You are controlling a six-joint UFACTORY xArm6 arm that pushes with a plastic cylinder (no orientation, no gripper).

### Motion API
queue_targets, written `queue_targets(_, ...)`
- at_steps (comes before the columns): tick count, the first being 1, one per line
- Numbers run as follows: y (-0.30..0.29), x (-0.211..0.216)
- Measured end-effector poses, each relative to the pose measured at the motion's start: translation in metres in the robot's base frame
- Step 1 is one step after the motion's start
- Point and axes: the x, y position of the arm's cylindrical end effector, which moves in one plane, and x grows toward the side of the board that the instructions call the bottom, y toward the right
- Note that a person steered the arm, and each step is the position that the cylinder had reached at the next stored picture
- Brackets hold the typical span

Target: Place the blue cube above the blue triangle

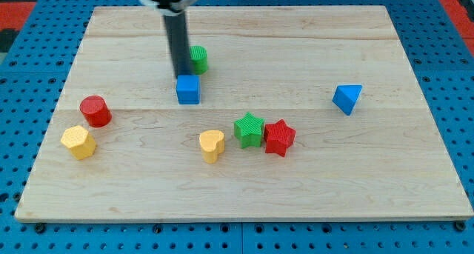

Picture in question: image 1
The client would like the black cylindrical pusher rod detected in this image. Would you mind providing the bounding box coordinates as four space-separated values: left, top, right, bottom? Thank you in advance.
163 12 192 77

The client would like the blue cube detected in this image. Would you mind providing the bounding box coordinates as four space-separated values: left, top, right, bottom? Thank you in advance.
176 75 201 104

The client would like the green cylinder block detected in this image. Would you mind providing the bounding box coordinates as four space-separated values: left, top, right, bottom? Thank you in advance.
190 45 208 75

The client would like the red cylinder block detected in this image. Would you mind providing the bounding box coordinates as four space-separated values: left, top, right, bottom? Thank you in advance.
79 95 112 128

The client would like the yellow heart block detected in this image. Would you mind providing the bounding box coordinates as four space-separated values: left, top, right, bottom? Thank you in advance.
199 130 225 164

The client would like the green star block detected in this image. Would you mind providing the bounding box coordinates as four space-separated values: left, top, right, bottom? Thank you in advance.
234 112 264 149

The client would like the red star block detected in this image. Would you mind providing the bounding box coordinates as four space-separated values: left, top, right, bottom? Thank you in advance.
264 119 296 157

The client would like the yellow hexagon block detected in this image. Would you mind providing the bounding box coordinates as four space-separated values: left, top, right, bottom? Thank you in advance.
60 125 97 160

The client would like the wooden board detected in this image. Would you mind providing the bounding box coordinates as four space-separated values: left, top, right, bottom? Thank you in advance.
15 6 473 224

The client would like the blue triangular block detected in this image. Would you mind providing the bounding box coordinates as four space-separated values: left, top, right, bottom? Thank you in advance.
332 84 363 116

